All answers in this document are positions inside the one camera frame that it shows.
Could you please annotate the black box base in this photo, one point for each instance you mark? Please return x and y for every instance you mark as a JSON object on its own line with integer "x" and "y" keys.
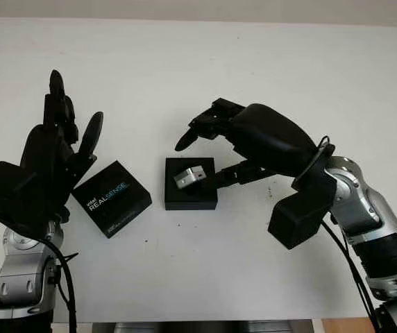
{"x": 189, "y": 201}

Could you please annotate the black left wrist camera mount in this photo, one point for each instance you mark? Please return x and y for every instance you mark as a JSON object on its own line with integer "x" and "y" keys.
{"x": 7, "y": 197}

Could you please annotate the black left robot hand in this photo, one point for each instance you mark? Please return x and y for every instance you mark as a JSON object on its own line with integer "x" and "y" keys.
{"x": 49, "y": 149}

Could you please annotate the black RealSense box lid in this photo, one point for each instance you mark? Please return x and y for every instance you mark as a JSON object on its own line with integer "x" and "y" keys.
{"x": 111, "y": 197}

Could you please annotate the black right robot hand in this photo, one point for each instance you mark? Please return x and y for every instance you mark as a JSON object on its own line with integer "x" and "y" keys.
{"x": 271, "y": 138}

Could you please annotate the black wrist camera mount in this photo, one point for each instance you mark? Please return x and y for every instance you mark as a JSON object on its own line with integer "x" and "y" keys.
{"x": 7, "y": 197}
{"x": 299, "y": 215}

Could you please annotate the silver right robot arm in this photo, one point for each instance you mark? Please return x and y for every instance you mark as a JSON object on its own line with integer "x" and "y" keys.
{"x": 368, "y": 215}

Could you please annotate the silver RealSense depth camera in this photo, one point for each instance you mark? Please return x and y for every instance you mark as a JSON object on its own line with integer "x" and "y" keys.
{"x": 188, "y": 177}

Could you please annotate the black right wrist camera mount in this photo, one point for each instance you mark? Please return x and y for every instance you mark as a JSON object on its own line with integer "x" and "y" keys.
{"x": 299, "y": 215}

